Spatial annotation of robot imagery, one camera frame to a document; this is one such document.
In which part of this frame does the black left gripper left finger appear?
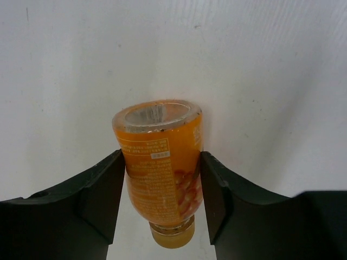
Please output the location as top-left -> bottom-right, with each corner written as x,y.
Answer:
1,150 -> 125,259

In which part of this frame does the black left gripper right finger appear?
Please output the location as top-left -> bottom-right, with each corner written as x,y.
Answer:
200,152 -> 346,259

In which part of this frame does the orange juice bottle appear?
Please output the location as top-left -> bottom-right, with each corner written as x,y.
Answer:
112,100 -> 203,249

